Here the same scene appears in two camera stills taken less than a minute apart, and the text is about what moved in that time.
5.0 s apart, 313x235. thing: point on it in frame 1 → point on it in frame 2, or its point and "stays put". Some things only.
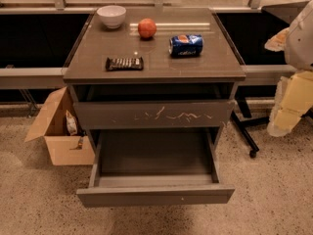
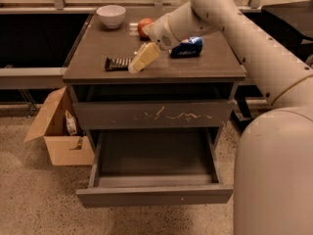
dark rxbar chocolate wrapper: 124,64 stays put
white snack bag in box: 71,123 stays put
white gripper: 300,44 → 160,30
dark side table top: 287,12 stays put
